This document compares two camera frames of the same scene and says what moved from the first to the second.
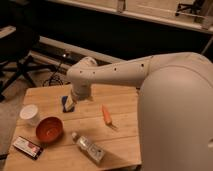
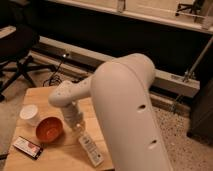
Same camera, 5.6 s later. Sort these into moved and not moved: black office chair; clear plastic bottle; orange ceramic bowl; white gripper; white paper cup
Moved: clear plastic bottle; white gripper
Not moved: white paper cup; black office chair; orange ceramic bowl
